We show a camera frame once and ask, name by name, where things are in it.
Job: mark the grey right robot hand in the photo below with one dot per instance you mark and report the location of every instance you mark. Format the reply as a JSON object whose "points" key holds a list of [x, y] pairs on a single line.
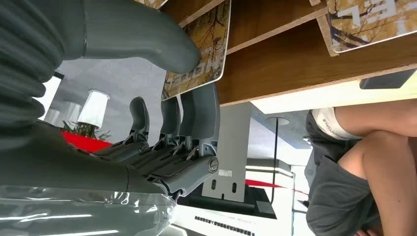
{"points": [[65, 163]]}

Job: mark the brown wooden card rack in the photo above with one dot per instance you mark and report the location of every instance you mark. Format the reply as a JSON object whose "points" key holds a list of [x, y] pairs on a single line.
{"points": [[286, 62]]}

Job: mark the person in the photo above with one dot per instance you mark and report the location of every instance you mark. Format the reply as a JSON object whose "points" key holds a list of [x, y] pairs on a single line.
{"points": [[371, 169]]}

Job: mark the red planter box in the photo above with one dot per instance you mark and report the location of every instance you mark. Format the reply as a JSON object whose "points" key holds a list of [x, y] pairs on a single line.
{"points": [[84, 143]]}

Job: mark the green plant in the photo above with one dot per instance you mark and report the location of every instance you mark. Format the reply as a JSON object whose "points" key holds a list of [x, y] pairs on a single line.
{"points": [[86, 132]]}

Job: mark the ribbed grey right arm sleeve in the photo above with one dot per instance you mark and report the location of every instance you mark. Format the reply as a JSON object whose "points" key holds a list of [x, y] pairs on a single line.
{"points": [[22, 49]]}

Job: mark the grey monitor stand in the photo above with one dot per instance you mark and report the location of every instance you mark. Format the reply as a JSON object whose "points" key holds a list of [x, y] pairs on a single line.
{"points": [[229, 153]]}

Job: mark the white keyboard with black keys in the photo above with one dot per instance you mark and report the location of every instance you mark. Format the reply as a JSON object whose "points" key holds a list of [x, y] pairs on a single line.
{"points": [[224, 225]]}

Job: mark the red barrier strip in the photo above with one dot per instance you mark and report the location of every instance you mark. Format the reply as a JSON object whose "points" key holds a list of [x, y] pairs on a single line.
{"points": [[262, 184]]}

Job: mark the black pole stand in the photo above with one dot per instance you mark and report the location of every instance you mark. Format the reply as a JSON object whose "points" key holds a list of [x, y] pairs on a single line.
{"points": [[275, 156]]}

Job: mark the black flat device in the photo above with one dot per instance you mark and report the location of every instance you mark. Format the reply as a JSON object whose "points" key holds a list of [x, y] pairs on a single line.
{"points": [[386, 80]]}

